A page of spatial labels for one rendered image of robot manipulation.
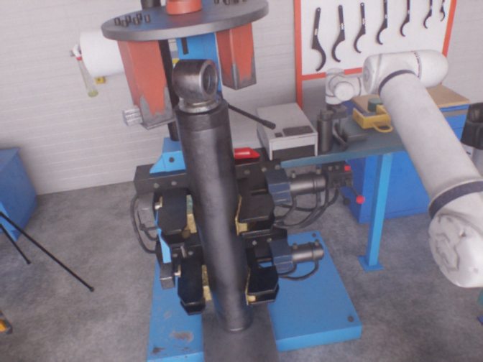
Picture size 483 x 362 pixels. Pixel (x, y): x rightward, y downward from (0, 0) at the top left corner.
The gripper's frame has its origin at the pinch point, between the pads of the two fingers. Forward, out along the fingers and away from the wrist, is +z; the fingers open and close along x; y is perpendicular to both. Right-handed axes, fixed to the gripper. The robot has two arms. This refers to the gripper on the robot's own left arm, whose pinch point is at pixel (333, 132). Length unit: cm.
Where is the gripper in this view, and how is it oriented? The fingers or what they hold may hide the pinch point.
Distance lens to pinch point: 203.3
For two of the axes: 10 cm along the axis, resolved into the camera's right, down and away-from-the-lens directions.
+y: -1.0, -5.1, 8.5
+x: -9.9, 1.5, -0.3
